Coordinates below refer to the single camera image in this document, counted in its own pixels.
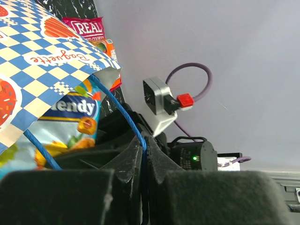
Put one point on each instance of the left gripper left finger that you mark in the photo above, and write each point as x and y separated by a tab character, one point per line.
110	195

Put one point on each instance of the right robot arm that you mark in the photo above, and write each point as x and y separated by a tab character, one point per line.
198	155

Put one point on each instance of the blue checkered paper bag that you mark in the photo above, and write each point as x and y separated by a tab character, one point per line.
41	61

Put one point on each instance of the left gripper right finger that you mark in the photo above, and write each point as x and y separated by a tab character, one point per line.
179	197

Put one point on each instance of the blue Slendy candy bag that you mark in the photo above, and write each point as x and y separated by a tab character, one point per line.
70	124

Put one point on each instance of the pink chips bag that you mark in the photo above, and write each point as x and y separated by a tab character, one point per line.
91	29

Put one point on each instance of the orange snack bag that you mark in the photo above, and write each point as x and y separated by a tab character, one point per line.
106	46

